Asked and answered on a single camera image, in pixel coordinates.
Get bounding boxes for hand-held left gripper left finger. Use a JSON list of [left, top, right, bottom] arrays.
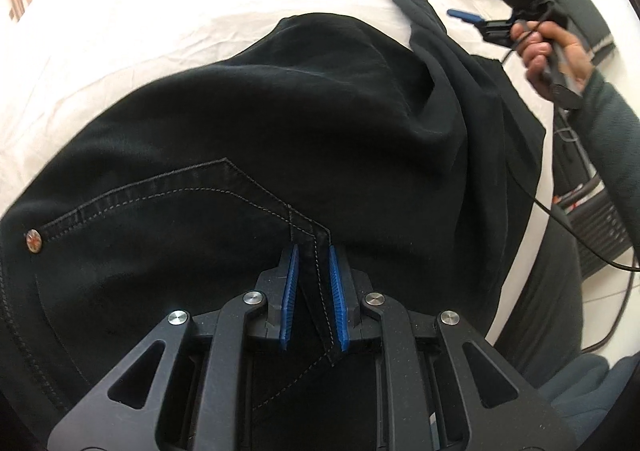
[[47, 243, 301, 451]]

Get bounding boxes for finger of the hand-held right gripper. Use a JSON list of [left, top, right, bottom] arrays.
[[446, 8, 516, 46]]

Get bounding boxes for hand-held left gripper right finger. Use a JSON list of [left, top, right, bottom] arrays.
[[327, 243, 581, 451]]

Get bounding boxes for black pants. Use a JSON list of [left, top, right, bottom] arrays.
[[0, 0, 547, 451]]

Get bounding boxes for person's right forearm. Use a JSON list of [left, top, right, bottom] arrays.
[[570, 75, 640, 252]]

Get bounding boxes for person's right hand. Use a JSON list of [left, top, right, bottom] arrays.
[[510, 20, 596, 92]]

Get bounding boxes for person's grey trouser leg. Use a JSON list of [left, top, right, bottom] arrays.
[[492, 213, 585, 384]]

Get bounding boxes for black gridded object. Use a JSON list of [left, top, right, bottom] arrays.
[[570, 186, 632, 277]]

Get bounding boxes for person's grey sweater torso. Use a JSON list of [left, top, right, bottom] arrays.
[[539, 353, 640, 451]]

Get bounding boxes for white bed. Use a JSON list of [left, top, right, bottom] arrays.
[[0, 0, 558, 347]]

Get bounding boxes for thin black cable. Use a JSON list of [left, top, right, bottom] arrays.
[[499, 18, 640, 273]]

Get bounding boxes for dark floor cable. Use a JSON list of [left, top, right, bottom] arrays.
[[580, 253, 640, 354]]

